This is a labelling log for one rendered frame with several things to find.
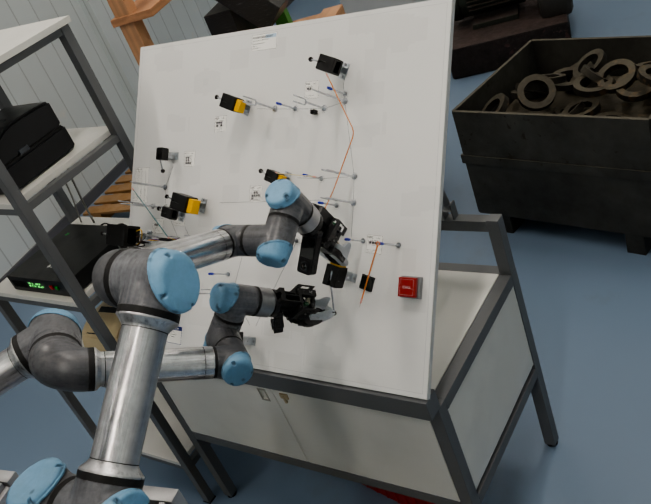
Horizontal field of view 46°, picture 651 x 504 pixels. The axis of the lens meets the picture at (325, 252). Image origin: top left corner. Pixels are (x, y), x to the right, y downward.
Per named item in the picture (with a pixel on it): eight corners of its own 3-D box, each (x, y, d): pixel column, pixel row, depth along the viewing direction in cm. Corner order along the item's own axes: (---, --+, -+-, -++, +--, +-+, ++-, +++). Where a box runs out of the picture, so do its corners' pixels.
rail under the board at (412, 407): (432, 422, 195) (425, 404, 192) (128, 361, 264) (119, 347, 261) (440, 406, 199) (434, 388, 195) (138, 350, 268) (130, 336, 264)
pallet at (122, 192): (85, 227, 577) (79, 217, 572) (134, 176, 630) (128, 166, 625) (199, 214, 529) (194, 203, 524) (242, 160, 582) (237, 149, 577)
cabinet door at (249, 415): (308, 462, 253) (264, 378, 233) (191, 431, 285) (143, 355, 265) (311, 457, 254) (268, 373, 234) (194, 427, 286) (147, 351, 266)
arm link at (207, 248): (69, 312, 148) (229, 260, 189) (108, 315, 143) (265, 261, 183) (60, 254, 146) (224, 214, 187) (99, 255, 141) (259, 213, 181)
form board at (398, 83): (125, 343, 263) (120, 344, 261) (144, 48, 264) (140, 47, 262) (430, 399, 194) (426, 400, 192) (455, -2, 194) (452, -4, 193)
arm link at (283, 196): (257, 207, 174) (267, 175, 177) (280, 229, 183) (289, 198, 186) (286, 208, 170) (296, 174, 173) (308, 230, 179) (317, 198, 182)
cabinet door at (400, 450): (459, 504, 220) (423, 410, 200) (307, 464, 252) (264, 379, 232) (462, 497, 222) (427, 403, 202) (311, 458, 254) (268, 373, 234)
